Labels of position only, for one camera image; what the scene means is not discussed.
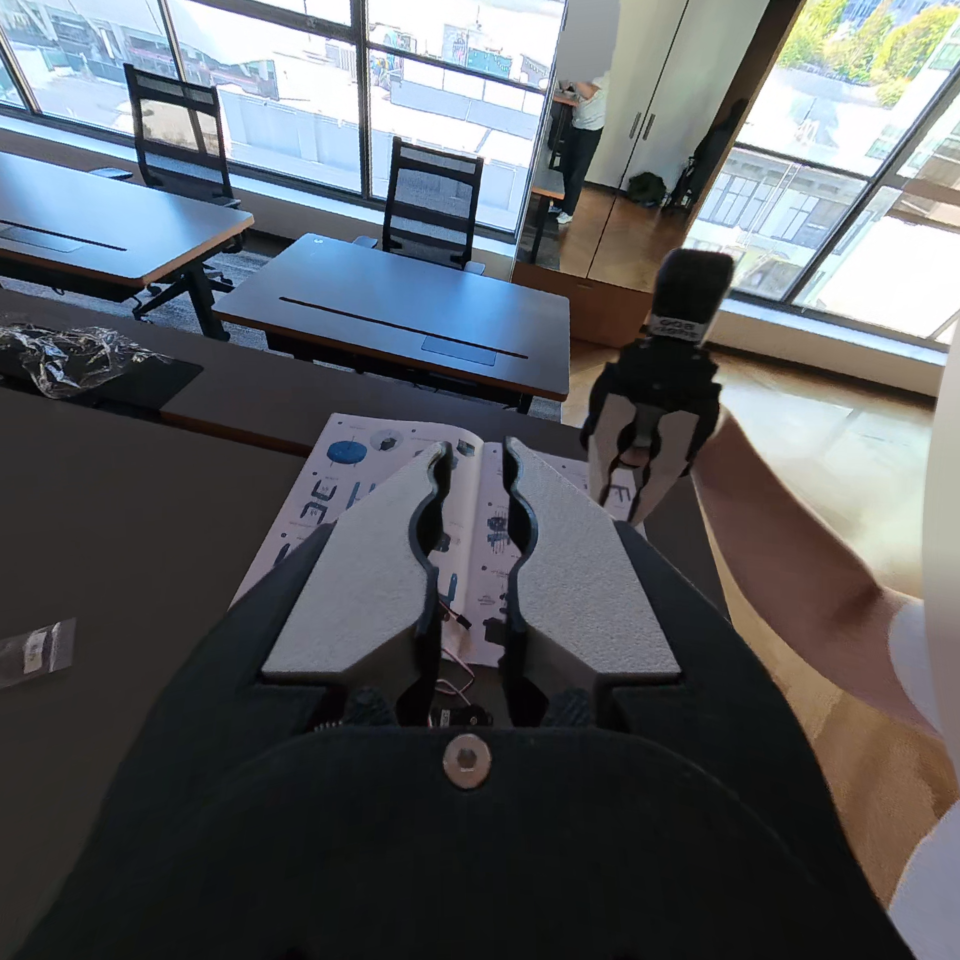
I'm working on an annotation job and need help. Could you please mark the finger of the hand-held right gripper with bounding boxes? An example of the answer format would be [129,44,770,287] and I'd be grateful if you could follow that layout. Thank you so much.
[588,393,639,506]
[627,409,699,527]

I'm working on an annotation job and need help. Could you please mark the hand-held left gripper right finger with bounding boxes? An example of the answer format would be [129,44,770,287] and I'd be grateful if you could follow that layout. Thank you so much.
[501,437,684,726]

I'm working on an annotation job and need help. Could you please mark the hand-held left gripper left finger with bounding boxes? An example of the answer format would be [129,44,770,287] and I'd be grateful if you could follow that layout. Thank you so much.
[261,441,453,726]

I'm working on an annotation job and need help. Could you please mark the black servo motor with wires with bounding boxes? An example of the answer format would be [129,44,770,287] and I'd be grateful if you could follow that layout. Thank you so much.
[437,598,481,702]

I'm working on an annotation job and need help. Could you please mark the person's right forearm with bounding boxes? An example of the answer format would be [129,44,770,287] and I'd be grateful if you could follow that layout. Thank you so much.
[690,412,942,740]

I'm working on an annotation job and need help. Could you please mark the dark grey desk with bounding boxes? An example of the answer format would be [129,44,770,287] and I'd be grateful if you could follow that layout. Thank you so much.
[0,288,732,960]

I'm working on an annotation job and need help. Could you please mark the grey desk with wooden edge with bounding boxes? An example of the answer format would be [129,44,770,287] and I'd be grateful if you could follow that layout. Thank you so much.
[0,150,256,342]

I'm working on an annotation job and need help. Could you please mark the open instruction manual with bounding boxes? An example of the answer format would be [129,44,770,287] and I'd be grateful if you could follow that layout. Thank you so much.
[228,412,654,669]

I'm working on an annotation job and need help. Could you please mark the large glass window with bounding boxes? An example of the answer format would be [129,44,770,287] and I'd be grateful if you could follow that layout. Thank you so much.
[0,0,567,234]
[686,0,960,346]

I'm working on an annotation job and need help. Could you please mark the black mesh chair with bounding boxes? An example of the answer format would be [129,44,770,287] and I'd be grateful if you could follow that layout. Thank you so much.
[122,63,243,215]
[352,136,487,275]

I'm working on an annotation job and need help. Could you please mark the white tall cabinet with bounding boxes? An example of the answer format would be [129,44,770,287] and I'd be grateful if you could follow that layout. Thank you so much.
[585,0,781,196]

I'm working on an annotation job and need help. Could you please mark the scattered clear screw bags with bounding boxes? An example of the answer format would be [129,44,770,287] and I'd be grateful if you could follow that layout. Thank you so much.
[0,618,78,690]

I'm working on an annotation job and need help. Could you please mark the crumpled large plastic wrapping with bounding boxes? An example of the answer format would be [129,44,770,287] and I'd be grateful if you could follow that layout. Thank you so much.
[0,322,162,399]

